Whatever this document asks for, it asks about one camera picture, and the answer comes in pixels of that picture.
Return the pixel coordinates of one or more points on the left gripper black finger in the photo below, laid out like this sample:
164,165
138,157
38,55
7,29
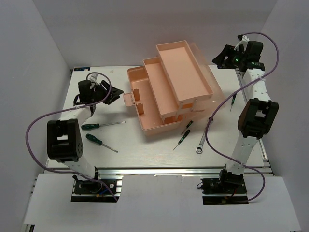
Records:
109,93
93,108

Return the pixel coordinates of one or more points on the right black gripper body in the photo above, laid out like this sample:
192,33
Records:
239,57

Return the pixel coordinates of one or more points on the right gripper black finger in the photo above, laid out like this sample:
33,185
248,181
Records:
223,66
221,57

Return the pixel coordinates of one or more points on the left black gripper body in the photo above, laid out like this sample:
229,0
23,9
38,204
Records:
95,96

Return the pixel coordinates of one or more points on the large green screwdriver tip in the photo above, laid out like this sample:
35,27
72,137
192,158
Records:
88,127

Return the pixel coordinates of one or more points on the pink plastic toolbox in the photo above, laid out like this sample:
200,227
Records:
173,88

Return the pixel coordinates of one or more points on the silver ratchet wrench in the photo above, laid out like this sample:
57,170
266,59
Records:
199,148

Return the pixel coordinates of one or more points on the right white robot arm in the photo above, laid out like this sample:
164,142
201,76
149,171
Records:
259,112

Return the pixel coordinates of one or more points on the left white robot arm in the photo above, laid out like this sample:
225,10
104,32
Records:
64,140

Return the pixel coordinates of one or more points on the large green screwdriver front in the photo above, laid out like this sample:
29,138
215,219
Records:
97,141

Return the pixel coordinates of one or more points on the blue label left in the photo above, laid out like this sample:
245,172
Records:
81,69

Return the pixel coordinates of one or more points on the small precision screwdriver right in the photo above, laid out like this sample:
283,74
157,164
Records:
233,101

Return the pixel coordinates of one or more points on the small precision screwdriver near box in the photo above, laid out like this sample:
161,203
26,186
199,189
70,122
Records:
187,126

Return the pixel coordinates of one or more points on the small precision screwdriver front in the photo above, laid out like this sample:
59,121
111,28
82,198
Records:
182,138

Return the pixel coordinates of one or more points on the white front cover board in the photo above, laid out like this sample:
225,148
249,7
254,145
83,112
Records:
157,204

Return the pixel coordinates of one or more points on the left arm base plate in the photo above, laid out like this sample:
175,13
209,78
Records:
87,191

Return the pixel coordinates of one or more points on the aluminium table edge rail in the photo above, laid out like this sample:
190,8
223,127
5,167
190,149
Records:
264,170

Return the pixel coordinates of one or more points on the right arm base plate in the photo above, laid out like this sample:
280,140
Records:
214,194

